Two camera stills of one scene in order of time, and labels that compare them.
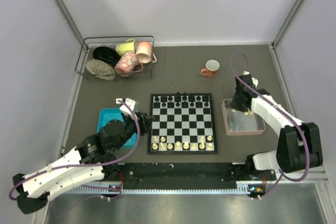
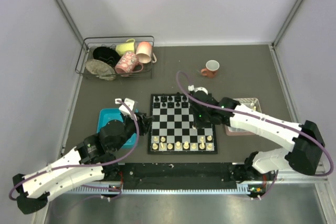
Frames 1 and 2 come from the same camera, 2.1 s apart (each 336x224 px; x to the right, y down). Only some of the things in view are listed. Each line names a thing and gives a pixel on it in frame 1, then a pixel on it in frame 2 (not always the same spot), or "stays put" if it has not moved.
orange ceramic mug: (212, 66) stays put
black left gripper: (146, 122) stays put
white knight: (202, 145) stays put
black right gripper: (235, 105) to (197, 123)
